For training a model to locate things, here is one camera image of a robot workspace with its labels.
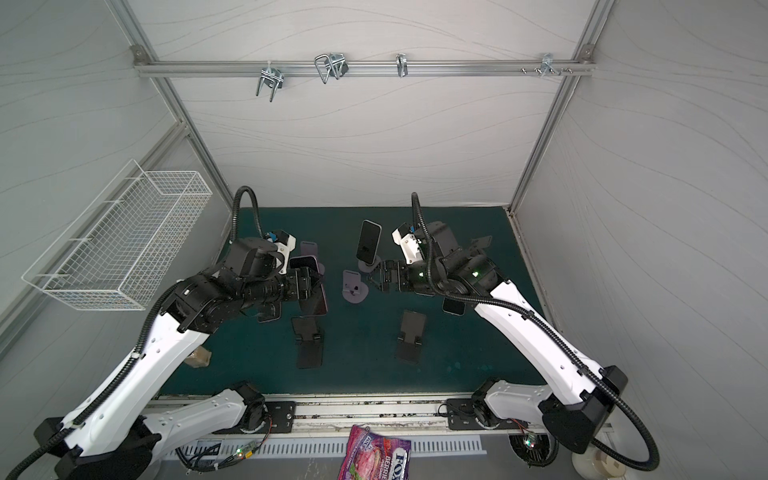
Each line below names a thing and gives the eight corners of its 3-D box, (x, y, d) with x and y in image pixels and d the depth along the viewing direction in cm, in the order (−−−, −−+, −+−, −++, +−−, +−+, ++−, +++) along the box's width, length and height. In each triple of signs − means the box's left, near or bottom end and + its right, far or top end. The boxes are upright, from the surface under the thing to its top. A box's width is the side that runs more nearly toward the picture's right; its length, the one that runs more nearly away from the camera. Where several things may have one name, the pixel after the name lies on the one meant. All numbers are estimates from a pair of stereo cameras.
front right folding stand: (395, 360, 84) (396, 345, 75) (403, 326, 90) (404, 309, 82) (417, 365, 83) (421, 351, 74) (423, 330, 89) (427, 314, 81)
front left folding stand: (299, 370, 83) (289, 356, 74) (301, 333, 90) (291, 316, 81) (322, 366, 83) (314, 352, 75) (322, 330, 90) (315, 313, 82)
